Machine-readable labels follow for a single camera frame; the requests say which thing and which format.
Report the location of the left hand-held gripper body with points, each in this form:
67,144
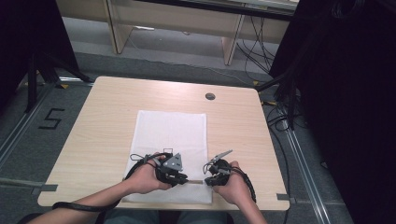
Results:
169,172

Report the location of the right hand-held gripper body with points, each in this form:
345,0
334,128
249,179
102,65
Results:
221,172

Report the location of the white towel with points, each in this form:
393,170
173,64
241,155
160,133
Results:
171,133

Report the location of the person's right hand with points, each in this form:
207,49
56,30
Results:
235,189

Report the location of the person's left hand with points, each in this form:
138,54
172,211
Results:
144,179

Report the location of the person's right leg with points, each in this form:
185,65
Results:
202,218

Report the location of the person's leg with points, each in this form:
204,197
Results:
130,218
202,218

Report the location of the person's left leg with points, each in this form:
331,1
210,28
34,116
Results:
130,218

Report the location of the grey tape strip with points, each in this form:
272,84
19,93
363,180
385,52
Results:
282,197
45,188

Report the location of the yellow floor tape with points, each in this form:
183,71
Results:
64,86
256,83

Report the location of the black metal stand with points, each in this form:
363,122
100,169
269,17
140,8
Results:
31,87
291,102

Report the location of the black curtain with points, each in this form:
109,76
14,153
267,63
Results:
25,28
348,93

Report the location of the light wooden desk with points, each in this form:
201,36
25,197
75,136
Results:
174,18

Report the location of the metal floor rail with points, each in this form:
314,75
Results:
18,128
305,174

